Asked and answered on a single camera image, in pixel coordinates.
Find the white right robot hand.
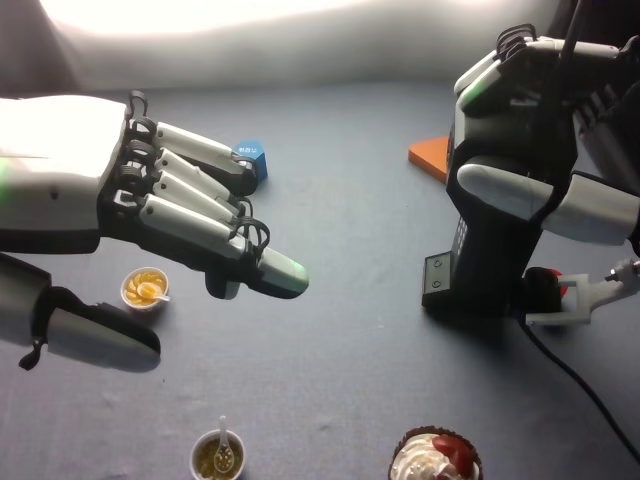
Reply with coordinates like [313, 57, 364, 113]
[452, 22, 640, 247]

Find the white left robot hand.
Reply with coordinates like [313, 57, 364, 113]
[0, 89, 311, 374]

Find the black retro brick phone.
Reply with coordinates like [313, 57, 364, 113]
[421, 0, 585, 321]

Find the red cylinder with white cross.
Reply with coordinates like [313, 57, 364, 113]
[543, 267, 570, 299]

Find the small bowl of orange slices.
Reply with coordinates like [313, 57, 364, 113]
[120, 266, 171, 314]

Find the orange triangle block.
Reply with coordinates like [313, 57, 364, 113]
[407, 135, 454, 185]

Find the blue hexagonal block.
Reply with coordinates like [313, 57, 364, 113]
[231, 140, 269, 182]

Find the white backdrop cloth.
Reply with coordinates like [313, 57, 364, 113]
[0, 0, 556, 96]

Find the toy cupcake with strawberry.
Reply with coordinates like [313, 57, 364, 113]
[389, 425, 485, 480]

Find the grey table cloth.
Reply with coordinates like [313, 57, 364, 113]
[0, 74, 640, 480]

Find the small bowl of green soup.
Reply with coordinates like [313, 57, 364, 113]
[189, 414, 247, 480]

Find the black cable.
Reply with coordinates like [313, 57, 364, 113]
[517, 312, 640, 456]

